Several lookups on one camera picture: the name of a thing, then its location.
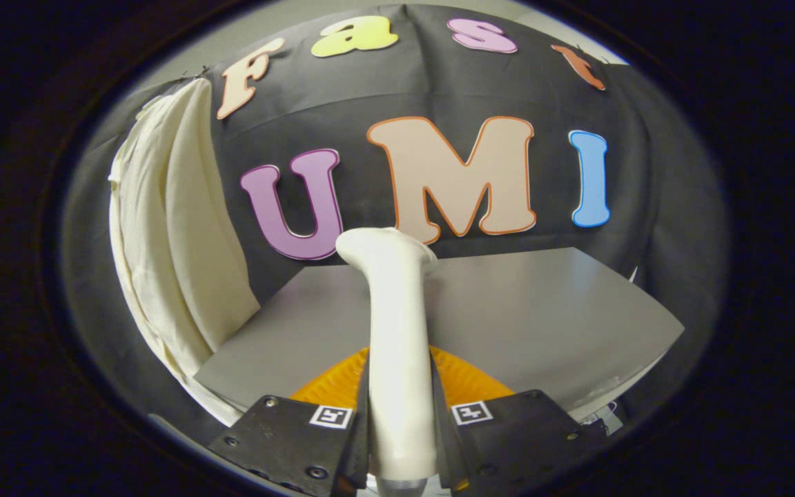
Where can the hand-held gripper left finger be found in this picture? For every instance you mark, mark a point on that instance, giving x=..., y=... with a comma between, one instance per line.
x=287, y=435

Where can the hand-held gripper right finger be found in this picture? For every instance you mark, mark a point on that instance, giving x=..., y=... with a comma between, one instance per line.
x=515, y=442

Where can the white garment steamer head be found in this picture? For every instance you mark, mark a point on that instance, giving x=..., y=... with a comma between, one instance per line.
x=397, y=345

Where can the cream button shirt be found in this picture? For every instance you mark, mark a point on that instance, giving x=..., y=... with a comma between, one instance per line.
x=183, y=241

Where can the grey and white cabinet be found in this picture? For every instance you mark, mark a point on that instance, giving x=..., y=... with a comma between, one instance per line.
x=542, y=324

